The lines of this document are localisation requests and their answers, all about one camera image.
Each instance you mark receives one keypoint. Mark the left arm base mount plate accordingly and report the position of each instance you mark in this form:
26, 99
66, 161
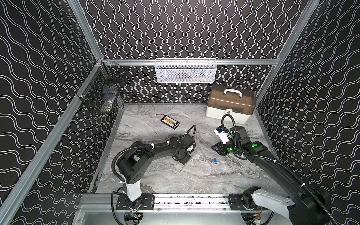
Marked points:
144, 202

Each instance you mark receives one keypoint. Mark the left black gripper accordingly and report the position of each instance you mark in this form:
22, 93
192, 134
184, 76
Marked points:
183, 157

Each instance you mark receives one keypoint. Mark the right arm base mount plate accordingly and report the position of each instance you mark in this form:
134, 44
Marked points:
241, 202

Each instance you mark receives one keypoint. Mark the aluminium front rail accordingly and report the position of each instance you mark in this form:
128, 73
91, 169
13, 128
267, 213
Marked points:
189, 203

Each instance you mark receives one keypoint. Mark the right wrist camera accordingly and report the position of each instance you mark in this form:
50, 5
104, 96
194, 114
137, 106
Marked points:
223, 134

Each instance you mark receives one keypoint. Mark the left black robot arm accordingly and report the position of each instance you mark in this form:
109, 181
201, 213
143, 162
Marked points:
130, 164

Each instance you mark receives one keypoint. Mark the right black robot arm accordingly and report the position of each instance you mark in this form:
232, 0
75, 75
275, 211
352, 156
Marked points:
304, 204

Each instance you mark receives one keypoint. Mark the white mesh wall basket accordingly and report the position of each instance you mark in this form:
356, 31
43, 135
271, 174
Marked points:
185, 70

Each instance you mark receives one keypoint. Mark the brown lid white toolbox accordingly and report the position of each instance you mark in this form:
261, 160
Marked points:
237, 102

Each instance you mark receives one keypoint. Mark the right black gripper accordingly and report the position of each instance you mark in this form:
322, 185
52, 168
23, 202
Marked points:
220, 149

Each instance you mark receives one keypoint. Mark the black battery pack with cable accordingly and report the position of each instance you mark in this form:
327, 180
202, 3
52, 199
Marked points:
167, 120

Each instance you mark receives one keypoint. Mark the black wire wall basket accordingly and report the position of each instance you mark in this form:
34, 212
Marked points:
102, 94

